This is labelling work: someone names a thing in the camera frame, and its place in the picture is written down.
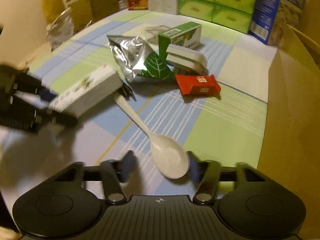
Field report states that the tall blue printed box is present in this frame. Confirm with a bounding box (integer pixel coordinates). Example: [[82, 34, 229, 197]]
[[247, 0, 308, 46]]

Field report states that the clear plastic bag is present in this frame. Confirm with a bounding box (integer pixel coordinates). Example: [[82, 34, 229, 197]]
[[144, 26, 170, 43]]

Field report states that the plaid cloth covered desktop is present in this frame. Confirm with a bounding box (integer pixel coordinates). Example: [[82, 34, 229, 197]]
[[0, 11, 280, 200]]

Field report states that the stack of green tissue packs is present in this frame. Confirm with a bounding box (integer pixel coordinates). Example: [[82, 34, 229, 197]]
[[177, 0, 260, 34]]

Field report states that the white plastic spoon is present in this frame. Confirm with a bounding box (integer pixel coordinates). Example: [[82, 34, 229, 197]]
[[114, 92, 190, 180]]

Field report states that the red snack packet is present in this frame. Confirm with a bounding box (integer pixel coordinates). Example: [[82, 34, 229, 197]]
[[174, 74, 222, 96]]

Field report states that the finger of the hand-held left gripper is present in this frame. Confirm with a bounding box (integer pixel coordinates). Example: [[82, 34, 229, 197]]
[[0, 64, 58, 110], [0, 109, 78, 134]]

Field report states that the white plug-in night light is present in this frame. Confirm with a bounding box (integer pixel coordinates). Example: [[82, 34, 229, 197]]
[[165, 44, 208, 73]]

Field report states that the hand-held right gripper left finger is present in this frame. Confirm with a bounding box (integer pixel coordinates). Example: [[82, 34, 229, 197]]
[[54, 150, 137, 204]]

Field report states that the crumpled silver foil bag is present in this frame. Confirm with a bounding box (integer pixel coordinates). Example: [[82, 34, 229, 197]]
[[46, 7, 75, 50]]

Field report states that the large cardboard box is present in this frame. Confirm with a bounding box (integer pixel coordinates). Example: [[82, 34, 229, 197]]
[[257, 24, 320, 240]]

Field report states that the white floral print box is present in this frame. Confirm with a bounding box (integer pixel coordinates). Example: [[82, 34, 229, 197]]
[[49, 64, 123, 118]]

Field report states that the green and white box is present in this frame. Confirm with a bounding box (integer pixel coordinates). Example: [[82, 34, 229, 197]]
[[158, 22, 202, 60]]

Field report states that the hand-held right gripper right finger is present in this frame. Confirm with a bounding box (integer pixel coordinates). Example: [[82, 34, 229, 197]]
[[186, 151, 267, 204]]

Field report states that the silver foil bag green print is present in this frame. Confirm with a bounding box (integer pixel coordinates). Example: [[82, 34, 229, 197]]
[[107, 35, 175, 82]]

